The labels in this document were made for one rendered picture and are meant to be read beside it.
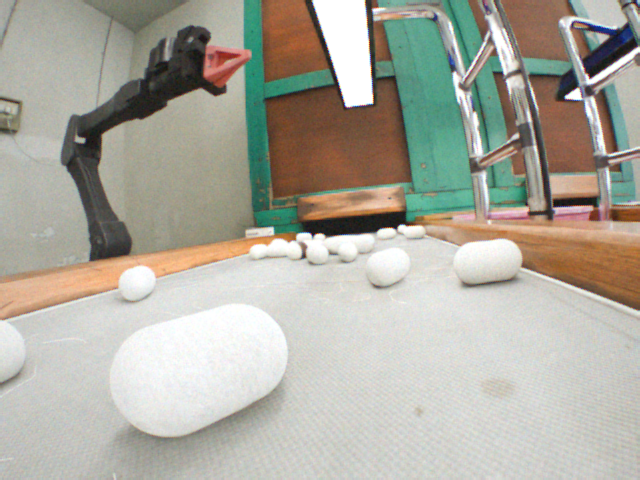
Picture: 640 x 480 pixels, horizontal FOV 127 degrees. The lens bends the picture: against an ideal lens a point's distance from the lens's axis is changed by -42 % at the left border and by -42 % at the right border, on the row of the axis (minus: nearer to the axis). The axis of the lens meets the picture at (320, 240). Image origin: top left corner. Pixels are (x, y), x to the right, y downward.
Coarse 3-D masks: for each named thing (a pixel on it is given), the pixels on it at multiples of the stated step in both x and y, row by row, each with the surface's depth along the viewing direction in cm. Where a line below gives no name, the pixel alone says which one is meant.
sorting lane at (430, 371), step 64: (448, 256) 21; (64, 320) 11; (128, 320) 11; (320, 320) 10; (384, 320) 9; (448, 320) 8; (512, 320) 7; (576, 320) 6; (0, 384) 4; (64, 384) 5; (320, 384) 6; (384, 384) 5; (448, 384) 5; (512, 384) 4; (576, 384) 4; (0, 448) 2; (64, 448) 3; (128, 448) 3; (192, 448) 4; (256, 448) 4; (320, 448) 4; (384, 448) 4; (448, 448) 3; (512, 448) 3; (576, 448) 2
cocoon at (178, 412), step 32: (192, 320) 5; (224, 320) 5; (256, 320) 5; (128, 352) 4; (160, 352) 4; (192, 352) 4; (224, 352) 4; (256, 352) 5; (128, 384) 3; (160, 384) 3; (192, 384) 4; (224, 384) 4; (256, 384) 5; (128, 416) 3; (160, 416) 3; (192, 416) 4; (224, 416) 4
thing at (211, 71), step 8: (208, 48) 37; (216, 48) 37; (224, 48) 37; (232, 48) 37; (208, 56) 37; (216, 56) 38; (240, 56) 37; (248, 56) 37; (208, 64) 37; (216, 64) 38; (224, 64) 37; (232, 64) 37; (208, 72) 37; (216, 72) 37; (224, 72) 38; (208, 80) 38; (208, 88) 41; (216, 88) 41; (224, 88) 43
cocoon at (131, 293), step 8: (128, 272) 15; (136, 272) 15; (144, 272) 16; (152, 272) 17; (120, 280) 15; (128, 280) 15; (136, 280) 15; (144, 280) 15; (152, 280) 17; (120, 288) 14; (128, 288) 14; (136, 288) 15; (144, 288) 15; (152, 288) 17; (128, 296) 15; (136, 296) 15; (144, 296) 16
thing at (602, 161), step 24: (624, 0) 13; (576, 24) 26; (600, 24) 24; (576, 48) 27; (576, 72) 28; (624, 72) 19; (600, 144) 28; (600, 168) 29; (600, 192) 29; (600, 216) 30
